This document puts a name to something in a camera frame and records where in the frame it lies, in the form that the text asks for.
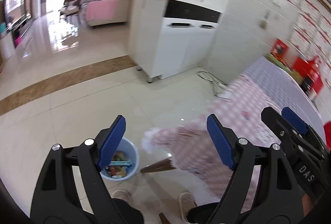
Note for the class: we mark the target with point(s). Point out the white black sideboard cabinet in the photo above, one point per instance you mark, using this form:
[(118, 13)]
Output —
[(171, 36)]

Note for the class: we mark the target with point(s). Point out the dark wooden chair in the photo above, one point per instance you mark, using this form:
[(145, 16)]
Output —
[(70, 7)]

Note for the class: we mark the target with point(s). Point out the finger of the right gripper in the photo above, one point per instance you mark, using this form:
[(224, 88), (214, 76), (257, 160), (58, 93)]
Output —
[(294, 120)]

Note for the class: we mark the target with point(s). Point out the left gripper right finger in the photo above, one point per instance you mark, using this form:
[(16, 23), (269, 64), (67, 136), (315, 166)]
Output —
[(223, 139)]

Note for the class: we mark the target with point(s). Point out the teal pet snack packet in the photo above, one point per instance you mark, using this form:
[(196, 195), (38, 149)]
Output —
[(121, 163)]

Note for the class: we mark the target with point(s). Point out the pink checkered tablecloth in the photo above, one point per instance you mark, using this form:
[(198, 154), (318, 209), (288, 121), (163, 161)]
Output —
[(206, 146)]

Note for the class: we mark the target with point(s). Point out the grey grid tablecloth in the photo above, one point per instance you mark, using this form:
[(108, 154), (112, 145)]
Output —
[(284, 91)]

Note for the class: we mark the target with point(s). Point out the red photo card stand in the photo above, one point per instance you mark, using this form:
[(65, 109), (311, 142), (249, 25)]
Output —
[(279, 49)]

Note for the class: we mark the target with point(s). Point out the right beige slipper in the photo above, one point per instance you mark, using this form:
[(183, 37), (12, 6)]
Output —
[(187, 202)]

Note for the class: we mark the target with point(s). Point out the blue trash bin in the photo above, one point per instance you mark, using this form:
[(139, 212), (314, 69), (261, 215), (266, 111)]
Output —
[(126, 151)]

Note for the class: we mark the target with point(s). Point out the left beige slipper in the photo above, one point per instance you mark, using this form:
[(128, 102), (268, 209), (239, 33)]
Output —
[(122, 195)]

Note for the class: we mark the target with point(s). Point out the beige sofa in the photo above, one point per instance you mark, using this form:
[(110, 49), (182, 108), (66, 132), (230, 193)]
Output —
[(122, 13)]

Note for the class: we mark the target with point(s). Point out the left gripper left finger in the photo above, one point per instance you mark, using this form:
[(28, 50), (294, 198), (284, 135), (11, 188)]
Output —
[(108, 140)]

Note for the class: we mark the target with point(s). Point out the television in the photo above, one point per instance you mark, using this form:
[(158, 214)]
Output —
[(15, 13)]

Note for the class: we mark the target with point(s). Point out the beige slipper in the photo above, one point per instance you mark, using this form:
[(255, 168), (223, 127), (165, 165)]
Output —
[(187, 202), (122, 195)]

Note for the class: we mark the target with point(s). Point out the pink blanket on sofa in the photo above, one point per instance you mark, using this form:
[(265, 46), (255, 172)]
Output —
[(101, 10)]

